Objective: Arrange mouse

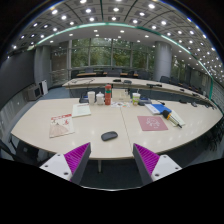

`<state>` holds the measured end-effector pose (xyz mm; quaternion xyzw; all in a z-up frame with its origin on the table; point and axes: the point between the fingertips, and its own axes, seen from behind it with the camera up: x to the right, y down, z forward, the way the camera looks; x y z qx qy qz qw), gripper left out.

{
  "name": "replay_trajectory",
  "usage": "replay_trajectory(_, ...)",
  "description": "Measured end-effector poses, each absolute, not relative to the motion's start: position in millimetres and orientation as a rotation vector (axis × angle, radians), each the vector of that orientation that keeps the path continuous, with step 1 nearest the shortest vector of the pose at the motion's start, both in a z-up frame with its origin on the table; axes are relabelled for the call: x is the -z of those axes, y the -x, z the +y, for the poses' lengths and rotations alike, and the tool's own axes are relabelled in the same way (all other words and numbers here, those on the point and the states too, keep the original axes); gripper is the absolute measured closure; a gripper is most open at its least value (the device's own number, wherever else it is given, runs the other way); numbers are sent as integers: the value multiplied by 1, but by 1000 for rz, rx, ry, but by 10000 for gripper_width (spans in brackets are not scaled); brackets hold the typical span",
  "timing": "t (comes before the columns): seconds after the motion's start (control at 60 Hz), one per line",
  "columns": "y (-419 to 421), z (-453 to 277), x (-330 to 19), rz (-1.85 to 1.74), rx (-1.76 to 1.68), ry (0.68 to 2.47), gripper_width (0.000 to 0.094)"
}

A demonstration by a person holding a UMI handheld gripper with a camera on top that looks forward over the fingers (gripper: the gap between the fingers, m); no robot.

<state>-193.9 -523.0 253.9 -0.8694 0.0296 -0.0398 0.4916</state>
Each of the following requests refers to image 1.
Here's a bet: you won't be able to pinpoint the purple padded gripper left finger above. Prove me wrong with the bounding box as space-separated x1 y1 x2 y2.
41 143 91 185

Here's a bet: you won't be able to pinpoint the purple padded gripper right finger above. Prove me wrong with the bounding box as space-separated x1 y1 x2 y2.
133 143 181 185

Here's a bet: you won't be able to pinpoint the dark grey computer mouse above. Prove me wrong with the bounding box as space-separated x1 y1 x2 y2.
101 131 118 141

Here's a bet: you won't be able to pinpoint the red illustrated magazine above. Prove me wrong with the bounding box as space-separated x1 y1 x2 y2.
49 114 74 138

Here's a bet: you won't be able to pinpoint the yellow black marker tool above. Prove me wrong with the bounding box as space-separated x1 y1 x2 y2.
162 110 181 127

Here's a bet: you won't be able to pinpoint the white paper document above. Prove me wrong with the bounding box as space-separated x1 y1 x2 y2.
72 103 91 117

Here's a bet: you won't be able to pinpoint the black office chair left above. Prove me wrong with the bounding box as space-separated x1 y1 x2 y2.
0 139 46 167

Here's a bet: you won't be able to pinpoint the blue folder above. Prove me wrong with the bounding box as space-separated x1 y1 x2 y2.
145 104 170 115

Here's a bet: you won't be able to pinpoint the dark pouch on table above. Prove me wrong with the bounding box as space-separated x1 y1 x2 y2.
138 99 152 106

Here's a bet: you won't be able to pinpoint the clear plastic sleeve papers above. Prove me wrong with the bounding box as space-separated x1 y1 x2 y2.
111 102 130 108

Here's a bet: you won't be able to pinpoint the green label drink cup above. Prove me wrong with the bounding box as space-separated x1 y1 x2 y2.
132 93 140 106

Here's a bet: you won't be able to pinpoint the white plastic cup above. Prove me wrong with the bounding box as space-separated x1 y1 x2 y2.
87 91 95 105

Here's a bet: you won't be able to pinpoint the white lidded jar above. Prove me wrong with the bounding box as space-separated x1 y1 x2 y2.
96 92 104 105

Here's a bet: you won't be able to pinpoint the grey box device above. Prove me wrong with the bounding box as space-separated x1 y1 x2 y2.
27 86 41 101

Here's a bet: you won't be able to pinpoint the red orange tall bottle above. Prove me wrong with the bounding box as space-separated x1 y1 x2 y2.
105 84 112 105

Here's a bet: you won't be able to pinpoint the white board leaning on wall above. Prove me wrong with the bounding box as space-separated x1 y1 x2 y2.
41 80 48 95

